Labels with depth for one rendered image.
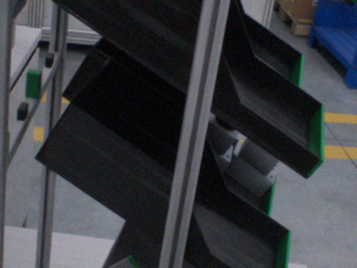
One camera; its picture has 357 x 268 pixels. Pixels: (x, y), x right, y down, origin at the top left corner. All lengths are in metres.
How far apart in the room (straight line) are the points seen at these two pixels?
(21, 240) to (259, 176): 0.58
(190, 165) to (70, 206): 2.38
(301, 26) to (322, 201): 2.53
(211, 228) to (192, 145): 0.17
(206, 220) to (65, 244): 0.59
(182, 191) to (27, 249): 0.71
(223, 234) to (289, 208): 2.47
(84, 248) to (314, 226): 1.96
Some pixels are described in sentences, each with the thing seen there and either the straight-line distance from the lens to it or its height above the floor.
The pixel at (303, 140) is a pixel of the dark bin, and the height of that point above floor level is 1.35.
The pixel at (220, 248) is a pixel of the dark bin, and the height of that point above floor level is 1.22.
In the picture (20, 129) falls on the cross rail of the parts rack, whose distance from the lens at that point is 0.72.
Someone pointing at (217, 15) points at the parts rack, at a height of 1.48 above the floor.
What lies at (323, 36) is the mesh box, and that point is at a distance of 5.26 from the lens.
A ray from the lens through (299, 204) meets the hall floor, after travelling 3.27.
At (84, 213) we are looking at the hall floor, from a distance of 2.94.
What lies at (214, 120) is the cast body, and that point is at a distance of 0.83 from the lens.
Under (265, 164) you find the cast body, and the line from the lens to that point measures 0.86.
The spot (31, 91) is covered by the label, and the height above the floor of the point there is 1.32.
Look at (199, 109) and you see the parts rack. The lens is 0.58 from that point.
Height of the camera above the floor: 1.64
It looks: 26 degrees down
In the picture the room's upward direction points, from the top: 9 degrees clockwise
